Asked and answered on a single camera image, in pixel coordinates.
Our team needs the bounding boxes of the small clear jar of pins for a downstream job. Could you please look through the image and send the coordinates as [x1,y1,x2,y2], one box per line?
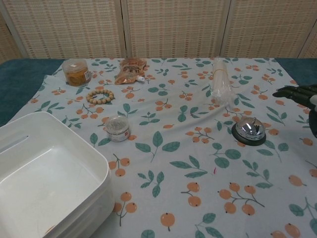
[105,115,131,142]

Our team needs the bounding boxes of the white plastic storage bin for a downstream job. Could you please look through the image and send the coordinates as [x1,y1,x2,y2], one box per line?
[0,111,116,238]

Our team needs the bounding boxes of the clear bag of white straws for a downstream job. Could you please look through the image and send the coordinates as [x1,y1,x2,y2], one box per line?
[211,57,234,108]

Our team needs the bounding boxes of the wooden bead bracelet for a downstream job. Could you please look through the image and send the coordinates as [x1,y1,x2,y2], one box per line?
[86,89,115,105]

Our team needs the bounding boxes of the clear tub of rubber bands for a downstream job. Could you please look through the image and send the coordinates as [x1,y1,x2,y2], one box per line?
[61,59,92,87]

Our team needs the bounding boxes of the silver call bell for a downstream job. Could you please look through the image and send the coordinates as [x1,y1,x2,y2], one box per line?
[231,117,267,147]

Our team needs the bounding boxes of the woven folding screen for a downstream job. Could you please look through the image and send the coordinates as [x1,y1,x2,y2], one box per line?
[0,0,317,62]

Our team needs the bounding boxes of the floral orange fruit tablecloth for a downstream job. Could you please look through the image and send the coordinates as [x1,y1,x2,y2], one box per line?
[27,57,317,238]

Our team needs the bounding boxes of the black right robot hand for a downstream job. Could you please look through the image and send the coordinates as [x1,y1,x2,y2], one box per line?
[272,83,317,138]

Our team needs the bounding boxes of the orange spouted snack pouch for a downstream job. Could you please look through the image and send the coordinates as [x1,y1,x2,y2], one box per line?
[114,57,147,85]

